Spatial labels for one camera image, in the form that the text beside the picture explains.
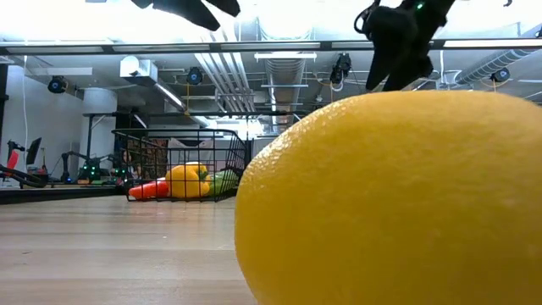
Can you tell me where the white ceiling ventilation unit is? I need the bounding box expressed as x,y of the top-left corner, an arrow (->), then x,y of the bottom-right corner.
119,55 -> 158,80

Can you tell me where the dark wire basket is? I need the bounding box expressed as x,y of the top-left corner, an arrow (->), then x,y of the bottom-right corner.
111,128 -> 252,202

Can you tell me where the orange carrot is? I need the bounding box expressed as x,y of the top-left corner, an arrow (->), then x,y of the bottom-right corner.
128,180 -> 170,201

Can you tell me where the black monitor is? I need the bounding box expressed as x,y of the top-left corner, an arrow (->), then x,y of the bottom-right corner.
25,136 -> 42,166

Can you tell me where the overhead bar with light strips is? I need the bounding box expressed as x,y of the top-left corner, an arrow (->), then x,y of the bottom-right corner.
0,38 -> 542,56

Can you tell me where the yellow bell pepper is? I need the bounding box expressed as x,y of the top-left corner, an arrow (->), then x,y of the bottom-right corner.
164,162 -> 212,199

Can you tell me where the round black ceiling device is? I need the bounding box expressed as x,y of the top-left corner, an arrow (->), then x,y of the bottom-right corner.
47,75 -> 69,95
490,66 -> 512,84
185,66 -> 205,86

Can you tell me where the pale green cucumber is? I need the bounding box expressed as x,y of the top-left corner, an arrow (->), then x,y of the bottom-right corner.
207,169 -> 241,197

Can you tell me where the black table frame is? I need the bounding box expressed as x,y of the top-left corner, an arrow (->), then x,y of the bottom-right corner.
0,185 -> 128,205

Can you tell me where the white ceiling light fixture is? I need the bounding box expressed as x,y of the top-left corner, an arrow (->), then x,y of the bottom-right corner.
253,51 -> 318,64

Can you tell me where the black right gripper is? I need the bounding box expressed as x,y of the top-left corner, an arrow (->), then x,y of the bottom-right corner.
366,0 -> 456,92

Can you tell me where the yellow lemon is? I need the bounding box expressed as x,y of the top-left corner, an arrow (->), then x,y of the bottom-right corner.
235,90 -> 542,305

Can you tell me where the black hanging ceiling device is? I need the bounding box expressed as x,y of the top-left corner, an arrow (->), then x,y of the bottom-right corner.
329,52 -> 353,92

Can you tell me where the ribbed silver air duct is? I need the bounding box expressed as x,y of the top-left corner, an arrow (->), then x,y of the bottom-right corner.
264,58 -> 307,128
455,48 -> 542,86

